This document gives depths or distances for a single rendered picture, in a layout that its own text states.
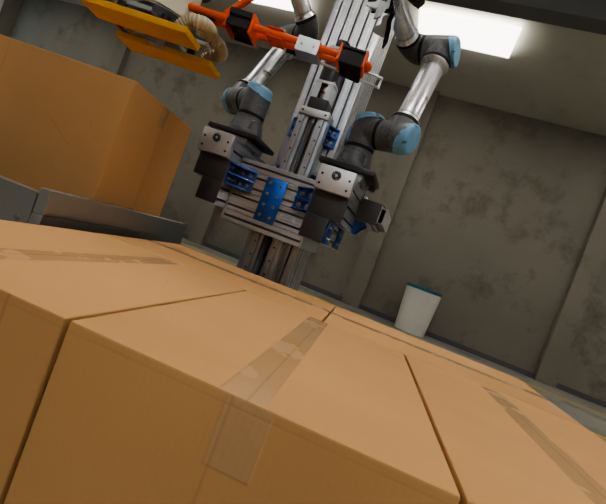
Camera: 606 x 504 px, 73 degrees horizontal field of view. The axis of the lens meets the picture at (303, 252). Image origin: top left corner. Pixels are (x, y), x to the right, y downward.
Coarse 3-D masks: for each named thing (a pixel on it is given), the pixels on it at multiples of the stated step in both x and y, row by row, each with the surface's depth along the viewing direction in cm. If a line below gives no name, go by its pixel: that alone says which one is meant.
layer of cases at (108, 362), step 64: (0, 256) 53; (64, 256) 66; (128, 256) 86; (192, 256) 125; (0, 320) 42; (64, 320) 41; (128, 320) 47; (192, 320) 57; (256, 320) 71; (320, 320) 97; (0, 384) 42; (64, 384) 41; (128, 384) 40; (192, 384) 39; (256, 384) 42; (320, 384) 50; (384, 384) 61; (448, 384) 78; (512, 384) 109; (0, 448) 42; (64, 448) 40; (128, 448) 39; (192, 448) 38; (256, 448) 37; (320, 448) 36; (384, 448) 38; (448, 448) 45; (512, 448) 53; (576, 448) 66
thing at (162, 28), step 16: (80, 0) 116; (96, 0) 114; (96, 16) 124; (112, 16) 119; (128, 16) 114; (144, 16) 113; (144, 32) 122; (160, 32) 117; (176, 32) 113; (192, 48) 120
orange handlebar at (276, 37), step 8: (192, 8) 124; (200, 8) 123; (208, 16) 124; (216, 16) 123; (224, 16) 122; (216, 24) 127; (256, 24) 121; (264, 32) 121; (272, 32) 120; (280, 32) 120; (264, 40) 126; (272, 40) 123; (280, 40) 121; (288, 40) 120; (296, 40) 120; (280, 48) 126; (288, 48) 125; (320, 48) 119; (328, 48) 118; (320, 56) 123; (328, 56) 122; (368, 64) 118
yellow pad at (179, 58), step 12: (120, 36) 134; (132, 36) 133; (132, 48) 141; (144, 48) 136; (156, 48) 132; (168, 48) 132; (168, 60) 139; (180, 60) 135; (192, 60) 131; (204, 60) 130; (204, 72) 137; (216, 72) 136
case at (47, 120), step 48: (0, 48) 115; (0, 96) 115; (48, 96) 113; (96, 96) 112; (144, 96) 116; (0, 144) 114; (48, 144) 113; (96, 144) 111; (144, 144) 125; (96, 192) 111; (144, 192) 135
